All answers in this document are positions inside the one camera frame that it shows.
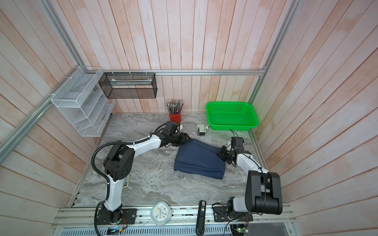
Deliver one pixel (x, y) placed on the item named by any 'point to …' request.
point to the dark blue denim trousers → (199, 158)
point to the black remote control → (201, 219)
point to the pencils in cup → (174, 106)
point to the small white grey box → (201, 129)
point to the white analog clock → (161, 213)
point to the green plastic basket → (231, 116)
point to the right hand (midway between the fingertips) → (217, 152)
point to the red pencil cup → (175, 117)
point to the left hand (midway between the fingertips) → (189, 142)
